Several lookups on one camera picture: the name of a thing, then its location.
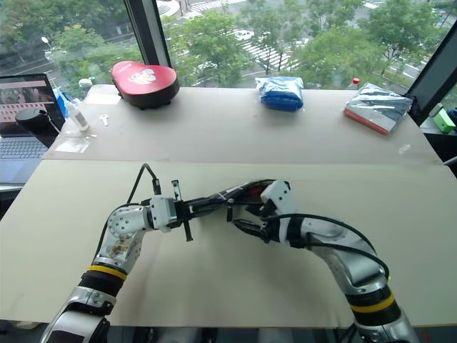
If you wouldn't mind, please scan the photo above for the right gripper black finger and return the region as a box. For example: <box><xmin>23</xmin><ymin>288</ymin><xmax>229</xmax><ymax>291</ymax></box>
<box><xmin>233</xmin><ymin>219</ymin><xmax>269</xmax><ymax>240</ymax></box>
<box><xmin>245</xmin><ymin>203</ymin><xmax>267</xmax><ymax>219</ymax></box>

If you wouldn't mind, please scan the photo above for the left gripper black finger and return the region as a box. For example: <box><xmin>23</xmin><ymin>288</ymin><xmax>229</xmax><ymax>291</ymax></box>
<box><xmin>192</xmin><ymin>194</ymin><xmax>230</xmax><ymax>210</ymax></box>
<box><xmin>192</xmin><ymin>204</ymin><xmax>230</xmax><ymax>218</ymax></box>

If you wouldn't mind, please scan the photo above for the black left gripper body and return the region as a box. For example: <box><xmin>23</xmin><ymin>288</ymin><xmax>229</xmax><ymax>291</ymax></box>
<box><xmin>171</xmin><ymin>198</ymin><xmax>197</xmax><ymax>230</ymax></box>

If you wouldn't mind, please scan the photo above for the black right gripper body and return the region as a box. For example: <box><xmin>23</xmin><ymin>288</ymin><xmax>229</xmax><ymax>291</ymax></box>
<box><xmin>258</xmin><ymin>201</ymin><xmax>287</xmax><ymax>244</ymax></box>

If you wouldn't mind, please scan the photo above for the black grid pencil pouch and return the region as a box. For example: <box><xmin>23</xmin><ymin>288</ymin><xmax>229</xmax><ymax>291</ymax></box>
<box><xmin>171</xmin><ymin>179</ymin><xmax>278</xmax><ymax>243</ymax></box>

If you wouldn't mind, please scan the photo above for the red heart-shaped box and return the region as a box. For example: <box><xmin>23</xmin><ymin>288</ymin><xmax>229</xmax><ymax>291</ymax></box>
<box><xmin>110</xmin><ymin>60</ymin><xmax>181</xmax><ymax>111</ymax></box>

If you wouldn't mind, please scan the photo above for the laptop computer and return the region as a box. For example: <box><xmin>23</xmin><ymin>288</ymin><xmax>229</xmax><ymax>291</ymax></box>
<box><xmin>0</xmin><ymin>72</ymin><xmax>67</xmax><ymax>186</ymax></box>

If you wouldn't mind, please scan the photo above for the blue cloth in plastic bag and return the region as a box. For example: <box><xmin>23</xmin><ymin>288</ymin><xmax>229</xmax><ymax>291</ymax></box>
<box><xmin>254</xmin><ymin>75</ymin><xmax>306</xmax><ymax>113</ymax></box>

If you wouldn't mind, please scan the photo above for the clear flat plastic bag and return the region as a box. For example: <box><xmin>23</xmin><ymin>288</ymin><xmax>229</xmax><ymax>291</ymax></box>
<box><xmin>54</xmin><ymin>134</ymin><xmax>98</xmax><ymax>154</ymax></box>

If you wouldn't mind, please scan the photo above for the white paper sheet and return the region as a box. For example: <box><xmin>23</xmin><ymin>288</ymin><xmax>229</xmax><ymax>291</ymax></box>
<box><xmin>86</xmin><ymin>94</ymin><xmax>121</xmax><ymax>106</ymax></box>

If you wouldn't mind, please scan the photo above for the small white labelled bottle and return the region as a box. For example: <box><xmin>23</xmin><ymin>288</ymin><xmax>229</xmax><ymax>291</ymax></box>
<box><xmin>61</xmin><ymin>99</ymin><xmax>91</xmax><ymax>133</ymax></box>

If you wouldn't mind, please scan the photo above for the grey red packet in plastic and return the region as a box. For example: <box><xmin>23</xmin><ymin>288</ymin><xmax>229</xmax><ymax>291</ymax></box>
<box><xmin>343</xmin><ymin>82</ymin><xmax>413</xmax><ymax>136</ymax></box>

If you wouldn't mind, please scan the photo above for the blue plastic wrapping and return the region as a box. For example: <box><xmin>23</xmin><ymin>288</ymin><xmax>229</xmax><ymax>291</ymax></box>
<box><xmin>53</xmin><ymin>89</ymin><xmax>78</xmax><ymax>109</ymax></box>

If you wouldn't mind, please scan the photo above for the green box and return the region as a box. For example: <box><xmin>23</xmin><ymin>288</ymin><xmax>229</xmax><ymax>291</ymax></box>
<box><xmin>432</xmin><ymin>107</ymin><xmax>457</xmax><ymax>134</ymax></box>

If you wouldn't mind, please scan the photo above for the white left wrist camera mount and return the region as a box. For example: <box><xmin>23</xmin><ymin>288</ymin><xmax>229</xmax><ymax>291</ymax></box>
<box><xmin>149</xmin><ymin>194</ymin><xmax>179</xmax><ymax>234</ymax></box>

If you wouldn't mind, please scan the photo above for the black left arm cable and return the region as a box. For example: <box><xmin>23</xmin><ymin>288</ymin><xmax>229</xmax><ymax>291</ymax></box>
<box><xmin>95</xmin><ymin>162</ymin><xmax>162</xmax><ymax>252</ymax></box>

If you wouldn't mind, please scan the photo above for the black window post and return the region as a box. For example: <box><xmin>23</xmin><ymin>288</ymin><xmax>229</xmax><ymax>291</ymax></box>
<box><xmin>122</xmin><ymin>0</ymin><xmax>173</xmax><ymax>69</ymax></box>

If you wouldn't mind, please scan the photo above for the black slanted window frame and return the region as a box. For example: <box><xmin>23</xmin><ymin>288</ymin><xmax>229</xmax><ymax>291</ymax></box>
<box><xmin>406</xmin><ymin>24</ymin><xmax>457</xmax><ymax>126</ymax></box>

